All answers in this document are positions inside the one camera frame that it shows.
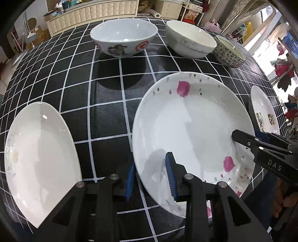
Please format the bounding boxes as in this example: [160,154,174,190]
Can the pink flower white plate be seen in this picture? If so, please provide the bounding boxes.
[132,72,255,217]

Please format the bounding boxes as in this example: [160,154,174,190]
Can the white bowl red figures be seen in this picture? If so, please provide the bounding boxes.
[90,19,158,58]

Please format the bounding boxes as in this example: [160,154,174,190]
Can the plain white plate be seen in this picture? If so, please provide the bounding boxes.
[4,102,82,228]

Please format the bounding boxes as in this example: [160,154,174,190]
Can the white metal shelf rack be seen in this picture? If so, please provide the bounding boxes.
[178,0,210,26]

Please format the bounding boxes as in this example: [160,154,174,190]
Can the black white grid tablecloth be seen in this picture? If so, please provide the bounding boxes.
[0,17,291,242]

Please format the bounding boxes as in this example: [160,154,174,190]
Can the small patterned bowl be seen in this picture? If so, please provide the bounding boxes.
[213,35,246,68]

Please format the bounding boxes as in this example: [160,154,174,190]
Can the pink gift bag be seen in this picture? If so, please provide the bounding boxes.
[204,20,222,33]

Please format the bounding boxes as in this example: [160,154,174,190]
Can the blue plastic basket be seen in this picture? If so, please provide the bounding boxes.
[282,31,298,58]

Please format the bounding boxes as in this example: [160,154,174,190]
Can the white paper roll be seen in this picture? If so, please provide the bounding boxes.
[148,9,161,19]

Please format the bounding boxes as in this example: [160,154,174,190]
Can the cream tufted tv cabinet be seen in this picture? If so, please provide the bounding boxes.
[46,1,139,37]

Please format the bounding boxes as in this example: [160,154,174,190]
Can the small floral white plate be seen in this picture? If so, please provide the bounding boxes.
[250,85,280,135]

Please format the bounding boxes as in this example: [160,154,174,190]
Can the cream white bowl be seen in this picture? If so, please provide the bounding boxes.
[165,20,217,59]

